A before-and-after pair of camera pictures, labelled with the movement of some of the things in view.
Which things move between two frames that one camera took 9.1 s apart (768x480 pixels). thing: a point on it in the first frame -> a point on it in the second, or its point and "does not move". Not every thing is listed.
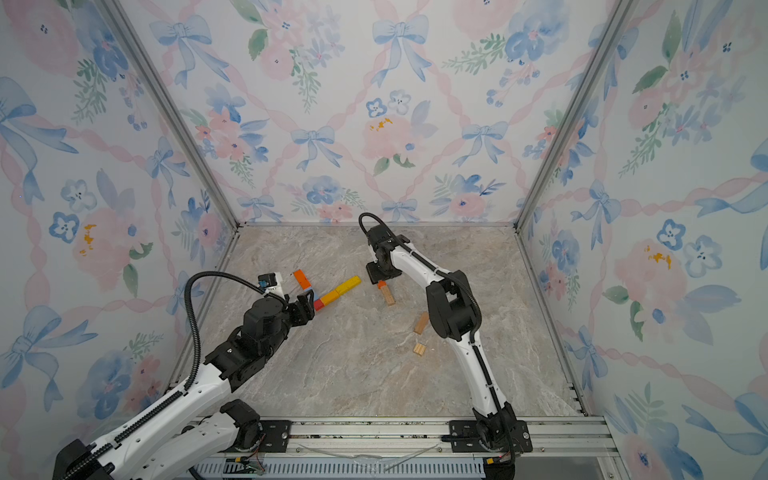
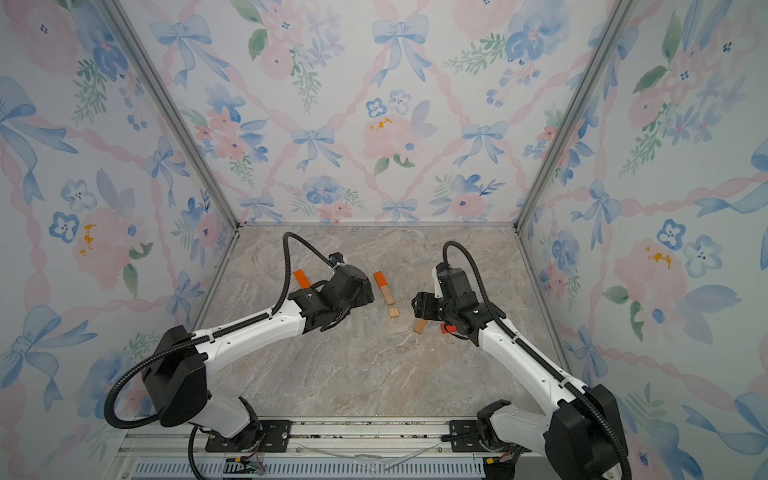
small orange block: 302,279 does not move
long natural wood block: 388,296 does not move
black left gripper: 302,302 -> 367,295
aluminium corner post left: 174,109 does not move
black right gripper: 376,275 -> 424,304
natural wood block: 422,323 does not move
